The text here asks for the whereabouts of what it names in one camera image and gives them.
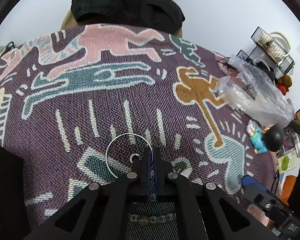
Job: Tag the brown plush toy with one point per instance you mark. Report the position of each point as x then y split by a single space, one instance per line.
285 81

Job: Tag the large silver bangle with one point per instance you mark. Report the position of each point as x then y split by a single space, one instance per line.
107 152

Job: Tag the tan chair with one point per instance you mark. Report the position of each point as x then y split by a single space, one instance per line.
65 22

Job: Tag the black shoe rack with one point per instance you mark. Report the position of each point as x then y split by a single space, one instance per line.
0 51

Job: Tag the white handbag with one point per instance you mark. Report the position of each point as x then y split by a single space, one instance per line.
280 42

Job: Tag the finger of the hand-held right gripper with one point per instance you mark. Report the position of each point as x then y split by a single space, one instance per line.
248 181

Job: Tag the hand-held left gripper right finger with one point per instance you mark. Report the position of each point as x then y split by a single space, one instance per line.
158 175

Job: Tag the clear plastic bag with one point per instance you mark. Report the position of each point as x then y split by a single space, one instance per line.
262 95

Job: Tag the green printed card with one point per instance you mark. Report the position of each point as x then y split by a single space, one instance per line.
288 162

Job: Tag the black-haired doll figurine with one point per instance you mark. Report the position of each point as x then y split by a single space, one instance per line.
265 137

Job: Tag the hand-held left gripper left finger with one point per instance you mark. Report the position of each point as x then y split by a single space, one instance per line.
146 172

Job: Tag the person's right hand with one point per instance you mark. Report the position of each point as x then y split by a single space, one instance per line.
258 213

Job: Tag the black jacket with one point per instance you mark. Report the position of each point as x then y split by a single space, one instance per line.
127 2

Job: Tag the printed woven blanket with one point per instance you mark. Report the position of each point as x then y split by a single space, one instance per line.
102 105

